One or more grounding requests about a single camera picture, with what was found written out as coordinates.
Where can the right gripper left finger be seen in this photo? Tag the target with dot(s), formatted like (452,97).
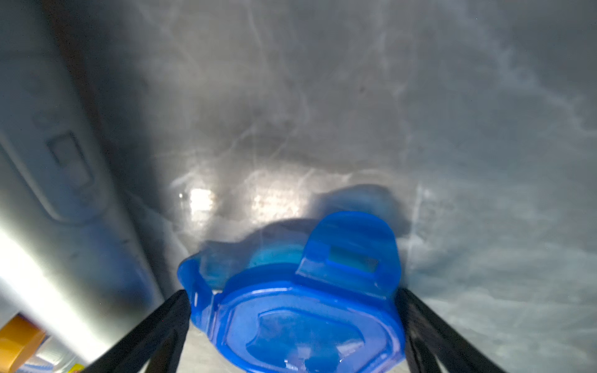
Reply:
(155,345)

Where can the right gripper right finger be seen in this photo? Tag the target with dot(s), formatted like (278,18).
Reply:
(431,343)

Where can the blue lid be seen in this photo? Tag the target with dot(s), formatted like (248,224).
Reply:
(333,311)

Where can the silver microphone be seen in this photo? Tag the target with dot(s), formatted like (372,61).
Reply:
(70,258)

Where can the white bottle orange cap upper-right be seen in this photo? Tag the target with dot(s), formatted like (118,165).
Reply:
(20,339)

